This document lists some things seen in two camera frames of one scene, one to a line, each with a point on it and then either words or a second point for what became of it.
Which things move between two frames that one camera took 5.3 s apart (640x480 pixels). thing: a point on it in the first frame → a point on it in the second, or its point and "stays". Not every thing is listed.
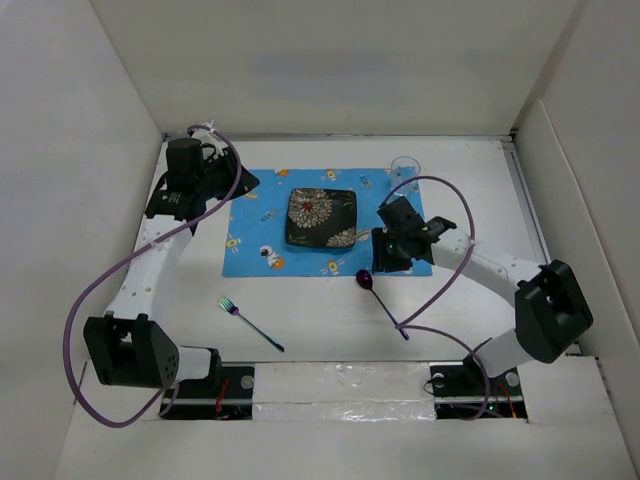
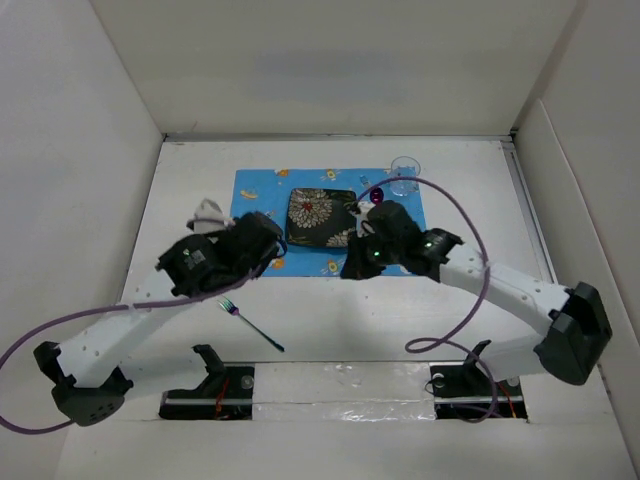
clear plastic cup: [402, 169] stays
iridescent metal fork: [226, 304] stays
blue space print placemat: [257, 244] stays
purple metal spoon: [365, 280] → [376, 196]
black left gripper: [226, 162] → [269, 259]
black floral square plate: [322, 217] stays
